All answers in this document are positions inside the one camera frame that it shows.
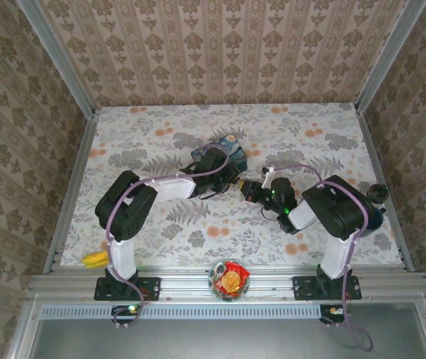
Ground grey metal panel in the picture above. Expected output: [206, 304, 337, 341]
[28, 317, 426, 359]

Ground floral tablecloth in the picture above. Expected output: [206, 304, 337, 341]
[61, 103, 403, 269]

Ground red snack packet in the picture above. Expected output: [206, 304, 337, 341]
[216, 261, 251, 296]

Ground small circuit board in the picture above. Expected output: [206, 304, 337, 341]
[111, 304, 142, 325]
[319, 304, 348, 325]

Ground dark bottle with black cap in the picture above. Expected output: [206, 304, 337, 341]
[362, 182, 389, 230]

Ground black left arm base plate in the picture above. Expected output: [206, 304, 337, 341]
[94, 277, 162, 301]

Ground yellow banana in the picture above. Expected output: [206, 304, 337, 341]
[80, 251, 109, 271]

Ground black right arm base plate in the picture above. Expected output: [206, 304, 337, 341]
[292, 275, 362, 301]

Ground aluminium front rail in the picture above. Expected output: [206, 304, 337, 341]
[28, 266, 426, 301]

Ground aluminium side rail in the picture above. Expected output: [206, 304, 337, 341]
[43, 111, 100, 274]
[354, 104, 416, 272]

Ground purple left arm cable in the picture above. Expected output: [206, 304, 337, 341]
[106, 145, 232, 331]

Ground blue patterned pouch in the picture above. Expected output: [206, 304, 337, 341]
[189, 135, 250, 175]

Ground aluminium frame post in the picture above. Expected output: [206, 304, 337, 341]
[354, 0, 426, 113]
[14, 0, 96, 117]

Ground grey slotted cable duct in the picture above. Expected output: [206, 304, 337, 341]
[40, 304, 322, 320]

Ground thin black cable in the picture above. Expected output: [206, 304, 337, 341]
[258, 203, 279, 221]

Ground patterned bowl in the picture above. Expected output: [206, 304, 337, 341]
[207, 258, 252, 302]

